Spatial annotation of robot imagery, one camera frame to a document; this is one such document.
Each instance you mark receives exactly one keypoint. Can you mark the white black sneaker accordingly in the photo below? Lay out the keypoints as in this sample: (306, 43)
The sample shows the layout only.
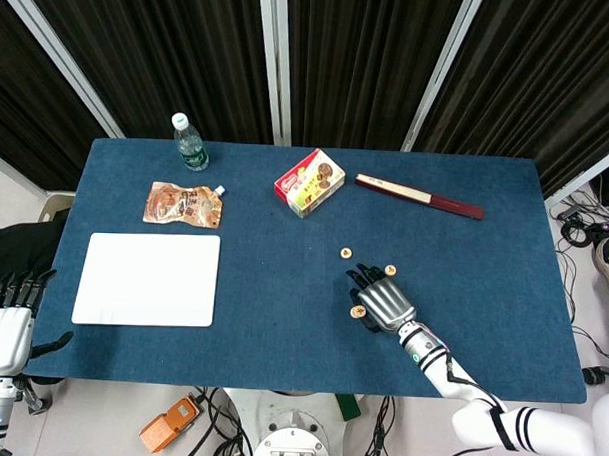
(608, 258)

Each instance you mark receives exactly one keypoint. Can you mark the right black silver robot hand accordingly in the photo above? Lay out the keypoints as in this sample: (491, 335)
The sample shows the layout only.
(384, 301)

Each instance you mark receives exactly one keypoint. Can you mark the clear green-label water bottle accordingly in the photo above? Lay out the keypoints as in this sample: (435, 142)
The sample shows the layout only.
(191, 149)

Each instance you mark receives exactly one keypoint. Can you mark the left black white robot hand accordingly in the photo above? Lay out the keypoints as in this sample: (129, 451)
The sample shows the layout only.
(3, 340)

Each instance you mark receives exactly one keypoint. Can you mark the grey white screen post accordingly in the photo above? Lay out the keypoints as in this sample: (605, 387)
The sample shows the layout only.
(277, 62)
(586, 174)
(444, 68)
(55, 49)
(16, 175)

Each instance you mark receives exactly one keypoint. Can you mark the beige plastic chair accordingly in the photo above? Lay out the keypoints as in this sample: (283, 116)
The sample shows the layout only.
(52, 206)

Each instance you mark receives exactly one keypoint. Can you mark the black curtain panel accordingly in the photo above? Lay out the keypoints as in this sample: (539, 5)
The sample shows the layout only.
(28, 103)
(165, 58)
(365, 65)
(539, 86)

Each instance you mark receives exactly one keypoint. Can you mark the orange spout food pouch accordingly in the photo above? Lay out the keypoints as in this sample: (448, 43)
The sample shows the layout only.
(182, 206)

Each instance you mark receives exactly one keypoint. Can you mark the red yellow biscuit box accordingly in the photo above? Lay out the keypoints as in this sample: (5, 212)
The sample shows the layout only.
(311, 185)

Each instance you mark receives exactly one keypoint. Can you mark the black cylindrical device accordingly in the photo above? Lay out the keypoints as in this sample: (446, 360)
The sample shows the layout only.
(597, 375)

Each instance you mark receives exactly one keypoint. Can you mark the dark green bracket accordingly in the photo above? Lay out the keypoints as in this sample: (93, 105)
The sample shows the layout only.
(347, 407)

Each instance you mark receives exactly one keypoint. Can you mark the dark red folded fan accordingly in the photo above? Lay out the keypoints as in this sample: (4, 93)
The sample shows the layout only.
(420, 197)

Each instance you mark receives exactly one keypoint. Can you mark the round wooden chess piece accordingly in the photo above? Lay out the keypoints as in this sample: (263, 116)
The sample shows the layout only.
(346, 252)
(356, 312)
(391, 269)

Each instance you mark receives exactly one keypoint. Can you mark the person in black clothes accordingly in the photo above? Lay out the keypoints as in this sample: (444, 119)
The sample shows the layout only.
(19, 243)

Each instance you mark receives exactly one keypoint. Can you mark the blue felt table cloth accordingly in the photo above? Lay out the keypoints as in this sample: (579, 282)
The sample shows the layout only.
(255, 346)

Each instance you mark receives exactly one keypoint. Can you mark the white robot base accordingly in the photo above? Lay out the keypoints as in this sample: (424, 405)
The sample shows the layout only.
(292, 438)

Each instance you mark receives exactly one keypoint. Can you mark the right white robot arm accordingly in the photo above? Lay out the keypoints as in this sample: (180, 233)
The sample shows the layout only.
(478, 414)

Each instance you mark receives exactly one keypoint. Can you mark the white closed laptop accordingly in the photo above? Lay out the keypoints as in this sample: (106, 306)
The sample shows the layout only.
(145, 280)

